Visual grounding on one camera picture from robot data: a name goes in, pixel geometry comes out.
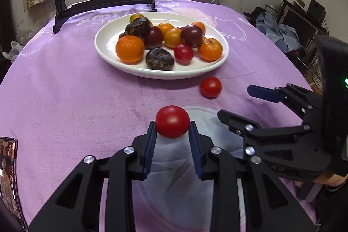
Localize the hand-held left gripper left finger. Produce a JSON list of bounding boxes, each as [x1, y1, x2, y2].
[[28, 121, 157, 232]]

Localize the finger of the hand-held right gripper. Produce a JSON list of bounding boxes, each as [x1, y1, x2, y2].
[[247, 83, 324, 126], [217, 109, 313, 160]]

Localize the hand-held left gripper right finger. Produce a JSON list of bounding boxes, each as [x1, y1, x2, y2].
[[189, 121, 317, 232]]

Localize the white plate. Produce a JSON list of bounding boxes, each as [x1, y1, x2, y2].
[[94, 12, 229, 80]]

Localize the person's right forearm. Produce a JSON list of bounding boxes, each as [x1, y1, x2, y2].
[[313, 184, 348, 232]]

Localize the person's right hand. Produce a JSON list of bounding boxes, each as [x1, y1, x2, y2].
[[314, 170, 348, 188]]

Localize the white bucket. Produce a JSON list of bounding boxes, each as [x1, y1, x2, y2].
[[310, 63, 325, 92]]

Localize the blue-grey clothes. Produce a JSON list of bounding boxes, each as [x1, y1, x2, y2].
[[256, 10, 303, 53]]

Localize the orange mandarin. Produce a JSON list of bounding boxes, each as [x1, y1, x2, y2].
[[198, 38, 223, 62], [116, 35, 145, 63]]

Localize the black monitor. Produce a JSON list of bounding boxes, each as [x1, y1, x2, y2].
[[280, 0, 319, 48]]

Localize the purple printed tablecloth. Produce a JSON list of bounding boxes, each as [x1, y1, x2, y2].
[[0, 0, 318, 232]]

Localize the dark purple tomato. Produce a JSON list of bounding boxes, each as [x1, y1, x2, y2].
[[141, 26, 164, 49], [180, 25, 204, 48]]

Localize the orange tomato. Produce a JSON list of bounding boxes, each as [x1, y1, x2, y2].
[[191, 21, 206, 38], [157, 22, 174, 35], [164, 28, 182, 48]]

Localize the black speaker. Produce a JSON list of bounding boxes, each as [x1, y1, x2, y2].
[[307, 0, 327, 21]]

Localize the yellow-green tomato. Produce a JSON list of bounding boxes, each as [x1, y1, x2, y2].
[[129, 13, 145, 24]]

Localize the white plastic bag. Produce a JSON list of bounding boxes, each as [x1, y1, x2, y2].
[[3, 40, 24, 63]]

